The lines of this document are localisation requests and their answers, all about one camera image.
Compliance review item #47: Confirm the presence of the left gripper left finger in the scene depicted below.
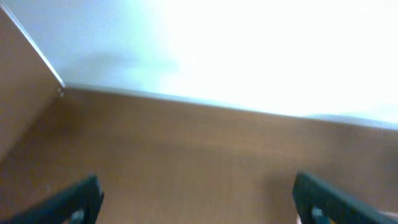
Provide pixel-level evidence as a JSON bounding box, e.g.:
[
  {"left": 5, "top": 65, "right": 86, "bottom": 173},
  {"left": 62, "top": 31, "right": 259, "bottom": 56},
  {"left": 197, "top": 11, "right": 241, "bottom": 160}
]
[{"left": 1, "top": 175, "right": 104, "bottom": 224}]

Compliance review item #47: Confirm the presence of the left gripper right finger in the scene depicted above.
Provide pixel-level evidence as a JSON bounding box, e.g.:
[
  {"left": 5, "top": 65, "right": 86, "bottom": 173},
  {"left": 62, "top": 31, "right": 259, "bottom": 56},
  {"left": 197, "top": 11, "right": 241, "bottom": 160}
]
[{"left": 292, "top": 172, "right": 397, "bottom": 224}]

